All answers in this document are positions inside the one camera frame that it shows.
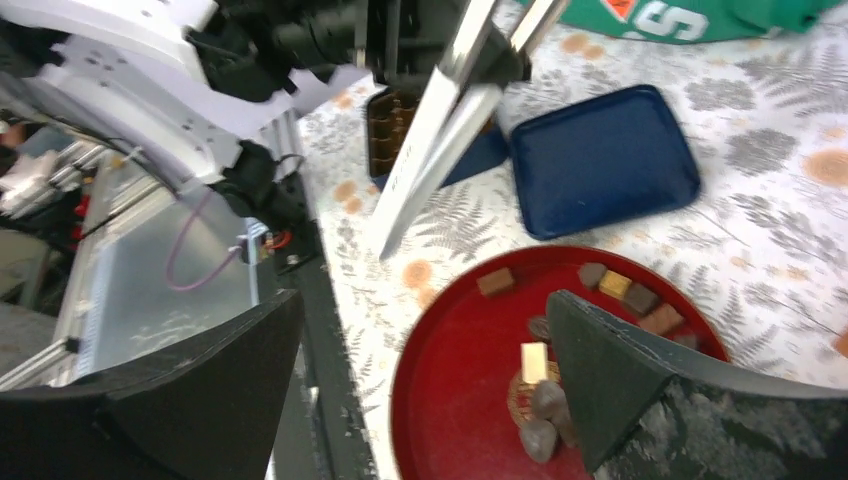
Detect gold square chocolate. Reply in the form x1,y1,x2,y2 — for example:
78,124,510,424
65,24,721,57
598,270,633,300

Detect blue chocolate box with tray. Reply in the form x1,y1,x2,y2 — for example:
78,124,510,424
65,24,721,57
365,87,508,191

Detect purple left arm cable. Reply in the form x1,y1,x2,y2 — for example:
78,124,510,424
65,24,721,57
164,188,246,293

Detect caramel square chocolate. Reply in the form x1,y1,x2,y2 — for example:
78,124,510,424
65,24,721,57
476,268,516,298

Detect floral tablecloth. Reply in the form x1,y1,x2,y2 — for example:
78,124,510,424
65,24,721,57
298,0,848,480

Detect silver metal tongs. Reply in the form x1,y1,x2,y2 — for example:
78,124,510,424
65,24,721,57
366,0,568,261

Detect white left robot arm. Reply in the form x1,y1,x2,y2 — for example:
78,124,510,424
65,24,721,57
1,1,530,193

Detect dark oval chocolate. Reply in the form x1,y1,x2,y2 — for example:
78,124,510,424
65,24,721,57
519,419,559,463

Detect green printed bag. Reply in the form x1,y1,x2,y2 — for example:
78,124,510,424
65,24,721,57
559,0,842,45

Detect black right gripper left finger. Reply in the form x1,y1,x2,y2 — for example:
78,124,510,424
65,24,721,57
1,290,304,479

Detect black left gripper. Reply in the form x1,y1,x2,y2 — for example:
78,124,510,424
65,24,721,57
345,1,532,88

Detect red round plate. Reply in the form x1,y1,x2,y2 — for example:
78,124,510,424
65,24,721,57
390,246,728,479

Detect white rectangular chocolate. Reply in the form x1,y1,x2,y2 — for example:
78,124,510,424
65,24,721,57
521,342,549,385

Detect blue box lid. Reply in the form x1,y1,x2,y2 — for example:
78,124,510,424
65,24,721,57
509,84,701,240

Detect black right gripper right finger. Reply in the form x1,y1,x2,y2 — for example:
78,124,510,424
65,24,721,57
547,290,847,479

